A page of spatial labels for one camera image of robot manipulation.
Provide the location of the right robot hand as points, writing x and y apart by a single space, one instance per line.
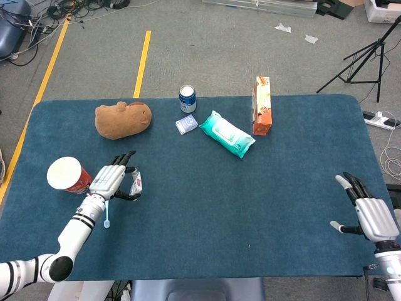
376 219

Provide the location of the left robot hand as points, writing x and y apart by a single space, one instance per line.
106 182

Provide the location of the white toothpaste tube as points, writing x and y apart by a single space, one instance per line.
137 185

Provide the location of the light blue toothbrush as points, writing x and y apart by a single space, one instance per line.
107 219

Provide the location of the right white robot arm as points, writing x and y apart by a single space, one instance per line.
390 269

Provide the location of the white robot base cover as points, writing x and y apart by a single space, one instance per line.
87 291

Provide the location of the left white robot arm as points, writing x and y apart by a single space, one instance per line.
73 232

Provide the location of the red paper noodle cup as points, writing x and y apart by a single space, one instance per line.
64 174

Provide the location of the brown capybara plush toy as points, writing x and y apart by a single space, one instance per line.
122 120

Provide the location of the blue table cloth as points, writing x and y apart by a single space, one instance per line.
200 203

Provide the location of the small purple tissue pack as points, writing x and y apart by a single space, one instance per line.
186 124

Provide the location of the white power strip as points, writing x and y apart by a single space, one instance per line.
379 119

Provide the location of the grey sneaker shoe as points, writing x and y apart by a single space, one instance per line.
2 166

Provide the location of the blue and white drink can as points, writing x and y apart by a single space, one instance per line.
187 100

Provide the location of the short yellow floor tape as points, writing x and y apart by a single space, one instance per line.
142 62

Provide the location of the green wet wipes pack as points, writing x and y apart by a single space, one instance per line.
227 135

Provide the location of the blue grey chair seat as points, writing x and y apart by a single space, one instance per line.
197 290

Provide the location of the orange cardboard snack box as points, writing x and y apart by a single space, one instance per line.
262 109

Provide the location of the black tripod stand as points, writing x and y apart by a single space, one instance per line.
381 44

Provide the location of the dark blue machine body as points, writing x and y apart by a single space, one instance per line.
9 34

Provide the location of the white crumpled paper scrap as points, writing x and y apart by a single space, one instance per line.
283 28
311 39

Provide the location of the white plastic crate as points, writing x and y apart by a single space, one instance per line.
380 12

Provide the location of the flat brown cardboard piece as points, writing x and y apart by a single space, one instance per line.
352 2

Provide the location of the aluminium profile rails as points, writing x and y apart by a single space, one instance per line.
282 7

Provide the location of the black metal bracket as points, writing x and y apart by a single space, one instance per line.
333 9

